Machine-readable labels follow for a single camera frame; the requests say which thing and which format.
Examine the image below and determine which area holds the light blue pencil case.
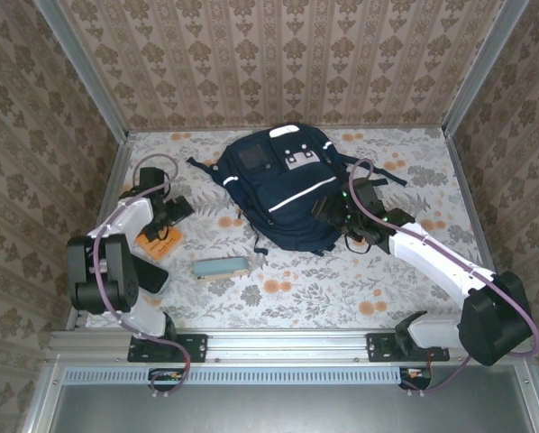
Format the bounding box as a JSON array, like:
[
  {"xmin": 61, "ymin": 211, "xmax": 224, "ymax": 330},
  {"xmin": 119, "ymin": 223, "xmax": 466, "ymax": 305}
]
[{"xmin": 192, "ymin": 255, "xmax": 250, "ymax": 284}]

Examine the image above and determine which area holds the navy blue backpack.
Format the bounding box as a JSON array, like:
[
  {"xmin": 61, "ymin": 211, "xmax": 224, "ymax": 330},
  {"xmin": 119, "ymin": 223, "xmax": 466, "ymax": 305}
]
[{"xmin": 186, "ymin": 124, "xmax": 408, "ymax": 257}]

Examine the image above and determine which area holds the aluminium frame side rail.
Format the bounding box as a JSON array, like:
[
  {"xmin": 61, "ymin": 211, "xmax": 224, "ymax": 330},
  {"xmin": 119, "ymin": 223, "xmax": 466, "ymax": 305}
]
[
  {"xmin": 65, "ymin": 134, "xmax": 134, "ymax": 330},
  {"xmin": 444, "ymin": 134, "xmax": 515, "ymax": 329}
]

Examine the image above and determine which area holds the grey metal panel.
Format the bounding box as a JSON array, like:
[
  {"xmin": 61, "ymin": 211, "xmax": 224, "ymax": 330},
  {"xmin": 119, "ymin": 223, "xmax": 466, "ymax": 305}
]
[{"xmin": 21, "ymin": 360, "xmax": 539, "ymax": 433}]

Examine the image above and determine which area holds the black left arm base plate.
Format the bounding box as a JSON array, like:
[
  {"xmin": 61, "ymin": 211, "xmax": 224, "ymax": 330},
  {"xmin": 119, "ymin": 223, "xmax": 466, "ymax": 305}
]
[{"xmin": 127, "ymin": 332, "xmax": 208, "ymax": 364}]

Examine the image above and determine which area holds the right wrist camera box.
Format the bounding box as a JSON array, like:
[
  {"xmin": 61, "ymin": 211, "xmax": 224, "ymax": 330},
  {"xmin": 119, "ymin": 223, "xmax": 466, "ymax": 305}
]
[{"xmin": 351, "ymin": 178, "xmax": 384, "ymax": 214}]

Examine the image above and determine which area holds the aluminium frame post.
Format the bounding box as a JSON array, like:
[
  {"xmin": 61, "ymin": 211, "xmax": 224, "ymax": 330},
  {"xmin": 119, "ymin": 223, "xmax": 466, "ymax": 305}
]
[
  {"xmin": 33, "ymin": 0, "xmax": 130, "ymax": 142},
  {"xmin": 443, "ymin": 0, "xmax": 531, "ymax": 137}
]

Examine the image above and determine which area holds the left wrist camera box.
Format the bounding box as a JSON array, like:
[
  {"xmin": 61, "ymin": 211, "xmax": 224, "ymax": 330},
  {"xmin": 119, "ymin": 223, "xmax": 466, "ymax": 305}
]
[{"xmin": 136, "ymin": 166, "xmax": 170, "ymax": 196}]

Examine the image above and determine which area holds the grey slotted cable duct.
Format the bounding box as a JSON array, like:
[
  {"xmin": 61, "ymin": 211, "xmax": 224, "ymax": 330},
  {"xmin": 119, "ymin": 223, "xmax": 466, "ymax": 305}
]
[{"xmin": 64, "ymin": 365, "xmax": 433, "ymax": 385}]

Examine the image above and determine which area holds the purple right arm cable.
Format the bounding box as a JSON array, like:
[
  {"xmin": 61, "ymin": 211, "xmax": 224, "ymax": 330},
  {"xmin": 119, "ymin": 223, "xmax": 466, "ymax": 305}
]
[{"xmin": 348, "ymin": 157, "xmax": 539, "ymax": 398}]

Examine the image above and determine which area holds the floral table cover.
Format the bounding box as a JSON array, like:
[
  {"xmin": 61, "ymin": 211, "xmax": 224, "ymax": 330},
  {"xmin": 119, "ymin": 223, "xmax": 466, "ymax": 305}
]
[{"xmin": 85, "ymin": 127, "xmax": 505, "ymax": 329}]

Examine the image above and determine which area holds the orange sunset cover book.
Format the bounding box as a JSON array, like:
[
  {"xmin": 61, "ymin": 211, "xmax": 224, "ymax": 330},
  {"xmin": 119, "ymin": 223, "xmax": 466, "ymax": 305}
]
[{"xmin": 135, "ymin": 225, "xmax": 184, "ymax": 262}]

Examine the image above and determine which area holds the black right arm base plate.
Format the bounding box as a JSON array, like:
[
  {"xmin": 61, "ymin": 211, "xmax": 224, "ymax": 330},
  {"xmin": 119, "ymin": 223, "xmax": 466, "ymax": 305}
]
[{"xmin": 366, "ymin": 332, "xmax": 450, "ymax": 364}]

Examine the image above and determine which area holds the black rounded case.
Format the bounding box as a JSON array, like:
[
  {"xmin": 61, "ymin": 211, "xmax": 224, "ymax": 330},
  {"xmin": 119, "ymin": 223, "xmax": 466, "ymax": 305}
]
[{"xmin": 132, "ymin": 260, "xmax": 170, "ymax": 295}]

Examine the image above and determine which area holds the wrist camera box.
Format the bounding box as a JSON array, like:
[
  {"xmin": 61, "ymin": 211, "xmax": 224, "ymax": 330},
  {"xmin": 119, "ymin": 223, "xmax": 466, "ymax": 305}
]
[
  {"xmin": 351, "ymin": 178, "xmax": 384, "ymax": 214},
  {"xmin": 136, "ymin": 166, "xmax": 170, "ymax": 196}
]

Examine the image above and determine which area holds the aluminium mounting rail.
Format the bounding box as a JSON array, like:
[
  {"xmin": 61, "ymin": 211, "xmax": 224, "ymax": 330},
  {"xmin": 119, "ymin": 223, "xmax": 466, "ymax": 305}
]
[{"xmin": 48, "ymin": 328, "xmax": 534, "ymax": 362}]

